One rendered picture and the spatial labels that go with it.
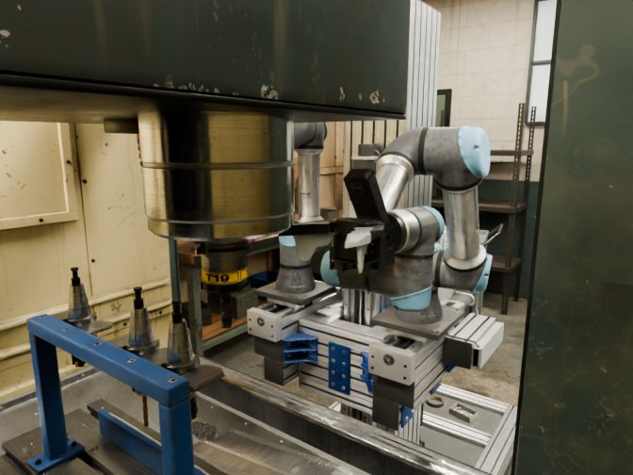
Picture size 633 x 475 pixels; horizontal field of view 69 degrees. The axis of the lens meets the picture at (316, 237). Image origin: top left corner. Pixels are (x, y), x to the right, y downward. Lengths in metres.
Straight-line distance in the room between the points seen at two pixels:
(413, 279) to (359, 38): 0.49
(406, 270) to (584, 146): 0.40
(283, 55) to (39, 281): 1.25
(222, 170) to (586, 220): 0.74
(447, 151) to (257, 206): 0.73
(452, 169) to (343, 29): 0.70
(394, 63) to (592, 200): 0.55
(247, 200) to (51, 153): 1.12
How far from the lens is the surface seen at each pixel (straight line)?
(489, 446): 2.43
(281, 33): 0.41
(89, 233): 1.58
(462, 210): 1.23
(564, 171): 1.00
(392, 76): 0.57
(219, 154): 0.44
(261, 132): 0.45
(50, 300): 1.57
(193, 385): 0.76
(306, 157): 1.77
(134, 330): 0.89
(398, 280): 0.87
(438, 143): 1.13
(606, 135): 0.99
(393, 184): 1.07
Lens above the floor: 1.58
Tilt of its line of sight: 12 degrees down
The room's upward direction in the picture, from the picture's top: straight up
